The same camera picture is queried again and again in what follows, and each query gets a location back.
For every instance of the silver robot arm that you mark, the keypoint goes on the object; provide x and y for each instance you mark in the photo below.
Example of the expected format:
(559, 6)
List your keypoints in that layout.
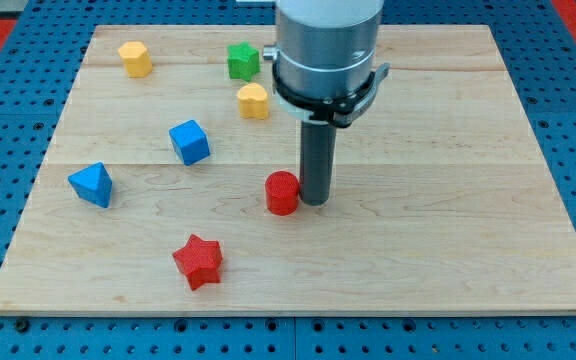
(322, 61)

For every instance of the red star block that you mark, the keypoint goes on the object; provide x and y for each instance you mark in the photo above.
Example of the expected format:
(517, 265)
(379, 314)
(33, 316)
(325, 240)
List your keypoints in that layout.
(199, 261)

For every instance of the green star block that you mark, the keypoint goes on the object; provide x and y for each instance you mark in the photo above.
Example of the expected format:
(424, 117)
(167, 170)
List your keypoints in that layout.
(243, 61)

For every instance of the red cylinder block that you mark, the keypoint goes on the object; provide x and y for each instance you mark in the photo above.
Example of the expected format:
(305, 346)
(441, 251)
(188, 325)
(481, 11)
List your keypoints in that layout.
(282, 193)

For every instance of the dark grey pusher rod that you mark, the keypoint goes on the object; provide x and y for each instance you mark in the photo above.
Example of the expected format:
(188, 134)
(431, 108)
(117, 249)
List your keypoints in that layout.
(317, 147)

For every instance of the yellow heart block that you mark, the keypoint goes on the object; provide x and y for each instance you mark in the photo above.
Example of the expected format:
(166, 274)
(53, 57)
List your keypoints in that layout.
(253, 102)

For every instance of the blue cube block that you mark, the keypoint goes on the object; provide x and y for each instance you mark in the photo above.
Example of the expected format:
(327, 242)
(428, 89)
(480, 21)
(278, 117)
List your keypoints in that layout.
(189, 142)

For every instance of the wooden board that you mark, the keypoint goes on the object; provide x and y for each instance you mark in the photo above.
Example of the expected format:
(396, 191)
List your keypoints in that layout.
(441, 204)

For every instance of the yellow hexagon block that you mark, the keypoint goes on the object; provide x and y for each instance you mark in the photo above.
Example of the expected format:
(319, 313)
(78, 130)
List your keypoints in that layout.
(136, 59)

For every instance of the blue triangle block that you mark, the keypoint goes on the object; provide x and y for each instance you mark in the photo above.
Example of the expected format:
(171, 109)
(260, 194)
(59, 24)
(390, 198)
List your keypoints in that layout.
(93, 184)

